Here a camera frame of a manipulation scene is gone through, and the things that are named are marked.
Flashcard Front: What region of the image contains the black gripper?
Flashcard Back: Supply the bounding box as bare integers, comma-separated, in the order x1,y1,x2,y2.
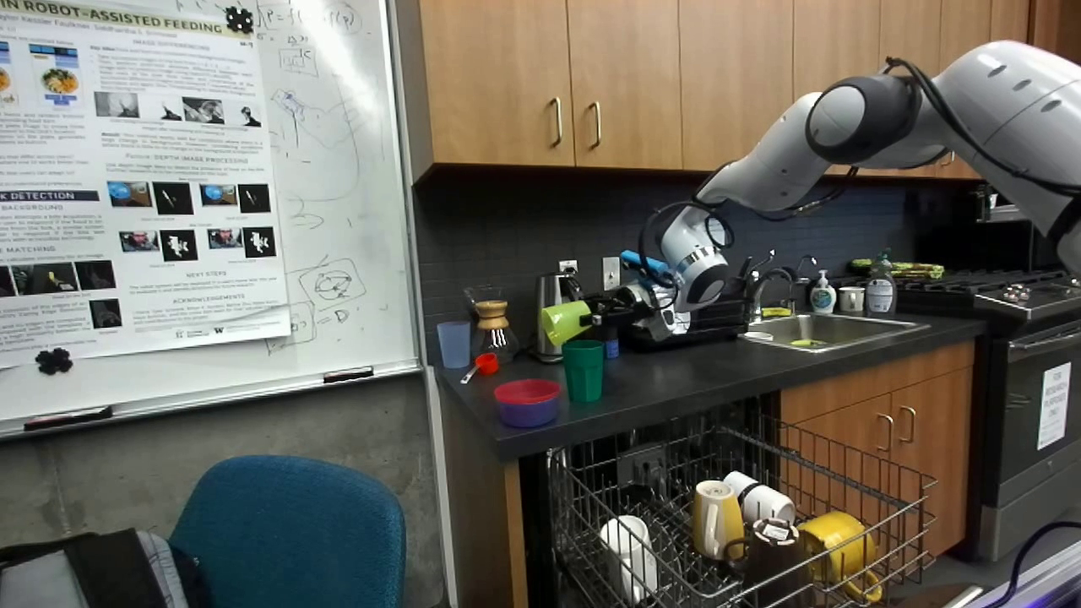
568,281,681,344

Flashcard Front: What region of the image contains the yellow-green plastic cup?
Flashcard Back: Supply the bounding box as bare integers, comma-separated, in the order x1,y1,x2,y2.
536,297,596,356

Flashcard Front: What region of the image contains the dark green plastic cup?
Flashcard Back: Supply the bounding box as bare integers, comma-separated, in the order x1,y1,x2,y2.
562,339,610,406

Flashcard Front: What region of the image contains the translucent blue cup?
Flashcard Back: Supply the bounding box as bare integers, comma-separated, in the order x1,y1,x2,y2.
434,317,476,375

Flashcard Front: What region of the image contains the stainless steel kettle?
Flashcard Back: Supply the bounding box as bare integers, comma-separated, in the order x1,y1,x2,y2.
534,266,581,366

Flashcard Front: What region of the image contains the glass coffee carafe wood collar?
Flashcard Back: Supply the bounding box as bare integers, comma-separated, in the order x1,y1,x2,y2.
469,293,518,356

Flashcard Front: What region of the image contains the red measuring scoop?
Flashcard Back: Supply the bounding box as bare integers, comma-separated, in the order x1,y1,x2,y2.
458,349,503,389

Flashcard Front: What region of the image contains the black dish drying rack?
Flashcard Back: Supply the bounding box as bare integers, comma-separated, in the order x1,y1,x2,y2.
616,262,771,350

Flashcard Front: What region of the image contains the chrome kitchen faucet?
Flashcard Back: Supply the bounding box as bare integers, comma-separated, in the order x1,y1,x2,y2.
742,260,804,324

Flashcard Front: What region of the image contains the clear soap dispenser bottle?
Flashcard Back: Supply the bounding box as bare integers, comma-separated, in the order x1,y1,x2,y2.
808,266,842,317

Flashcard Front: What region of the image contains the stainless steel sink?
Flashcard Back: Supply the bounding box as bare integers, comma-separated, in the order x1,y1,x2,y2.
737,310,933,358

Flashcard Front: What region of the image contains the cream yellow mug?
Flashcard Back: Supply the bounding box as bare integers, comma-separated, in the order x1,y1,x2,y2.
690,475,749,565

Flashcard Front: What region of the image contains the plain white mug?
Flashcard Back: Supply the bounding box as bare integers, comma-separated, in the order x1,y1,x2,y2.
596,510,661,608

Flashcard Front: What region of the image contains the black whiteboard eraser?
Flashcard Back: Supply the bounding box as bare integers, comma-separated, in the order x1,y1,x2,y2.
321,361,378,389

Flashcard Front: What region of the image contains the white mug with dark band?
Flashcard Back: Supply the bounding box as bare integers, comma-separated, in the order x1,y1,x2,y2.
721,467,800,531

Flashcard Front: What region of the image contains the whiteboard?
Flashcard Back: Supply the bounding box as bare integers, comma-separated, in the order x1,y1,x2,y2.
0,0,426,440

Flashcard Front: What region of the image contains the clear bottle with dark cap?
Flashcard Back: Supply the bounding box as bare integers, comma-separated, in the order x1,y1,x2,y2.
864,253,900,317

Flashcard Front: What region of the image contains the dark brown mug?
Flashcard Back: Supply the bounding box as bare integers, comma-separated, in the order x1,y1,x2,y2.
737,516,835,602

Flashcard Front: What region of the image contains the green brush by stove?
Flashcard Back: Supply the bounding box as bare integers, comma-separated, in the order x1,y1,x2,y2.
846,258,951,287

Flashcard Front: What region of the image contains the wooden lower cabinet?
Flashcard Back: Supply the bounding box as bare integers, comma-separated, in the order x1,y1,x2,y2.
777,339,979,565

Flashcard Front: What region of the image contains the deep yellow mug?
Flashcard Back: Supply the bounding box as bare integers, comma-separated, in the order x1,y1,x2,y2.
798,505,890,604

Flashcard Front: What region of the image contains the blue office chair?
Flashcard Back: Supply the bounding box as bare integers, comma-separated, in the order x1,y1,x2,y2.
165,452,408,608

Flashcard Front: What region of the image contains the black microwave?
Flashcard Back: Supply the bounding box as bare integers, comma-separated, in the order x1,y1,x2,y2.
977,199,1076,276

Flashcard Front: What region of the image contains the black stove oven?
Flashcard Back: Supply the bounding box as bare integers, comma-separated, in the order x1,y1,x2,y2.
971,266,1081,568

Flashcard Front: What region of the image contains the research poster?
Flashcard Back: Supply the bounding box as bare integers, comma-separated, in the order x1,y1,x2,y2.
0,0,295,373

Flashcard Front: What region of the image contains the white paper on oven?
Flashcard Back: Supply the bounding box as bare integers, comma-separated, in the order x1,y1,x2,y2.
1033,358,1078,456

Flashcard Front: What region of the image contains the black grey backpack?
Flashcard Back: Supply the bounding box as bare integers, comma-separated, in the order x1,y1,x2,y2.
0,528,215,608

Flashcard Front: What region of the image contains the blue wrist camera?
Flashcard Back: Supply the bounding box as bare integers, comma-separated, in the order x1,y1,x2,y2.
616,246,684,287

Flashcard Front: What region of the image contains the wire dishwasher rack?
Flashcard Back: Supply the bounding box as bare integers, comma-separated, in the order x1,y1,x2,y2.
548,418,943,608

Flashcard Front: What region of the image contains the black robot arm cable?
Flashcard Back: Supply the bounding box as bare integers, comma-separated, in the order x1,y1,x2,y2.
876,51,1081,203

